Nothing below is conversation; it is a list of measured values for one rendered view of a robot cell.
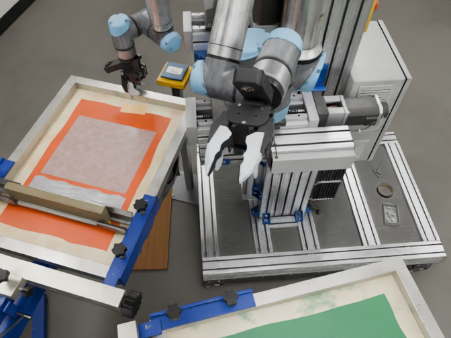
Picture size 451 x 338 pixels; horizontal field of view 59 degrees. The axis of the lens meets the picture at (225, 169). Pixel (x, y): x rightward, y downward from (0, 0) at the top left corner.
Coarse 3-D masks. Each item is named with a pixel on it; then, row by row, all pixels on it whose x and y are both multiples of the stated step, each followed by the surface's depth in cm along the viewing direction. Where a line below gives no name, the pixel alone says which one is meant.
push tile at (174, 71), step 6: (168, 66) 179; (174, 66) 179; (180, 66) 179; (186, 66) 179; (162, 72) 177; (168, 72) 177; (174, 72) 176; (180, 72) 176; (174, 78) 175; (180, 78) 174
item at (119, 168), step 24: (120, 120) 162; (144, 120) 162; (168, 120) 162; (120, 144) 155; (144, 144) 155; (96, 168) 148; (120, 168) 148; (144, 168) 148; (120, 192) 142; (72, 240) 131; (96, 240) 131
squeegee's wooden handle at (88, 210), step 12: (12, 192) 132; (24, 192) 130; (36, 192) 130; (48, 192) 130; (36, 204) 134; (48, 204) 131; (60, 204) 128; (72, 204) 127; (84, 204) 127; (84, 216) 130; (96, 216) 127; (108, 216) 130
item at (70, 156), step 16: (80, 112) 165; (96, 112) 165; (112, 112) 165; (64, 128) 160; (80, 128) 160; (96, 128) 160; (112, 128) 160; (64, 144) 155; (80, 144) 155; (96, 144) 155; (48, 160) 150; (64, 160) 150; (80, 160) 150; (32, 176) 146; (48, 176) 146; (64, 176) 146; (80, 176) 146; (16, 208) 138; (16, 224) 135; (32, 224) 135; (48, 224) 135
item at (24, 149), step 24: (120, 96) 169; (144, 96) 165; (168, 96) 165; (48, 120) 158; (24, 144) 150; (168, 168) 144; (0, 192) 141; (0, 240) 127; (48, 264) 126; (72, 264) 123; (96, 264) 123
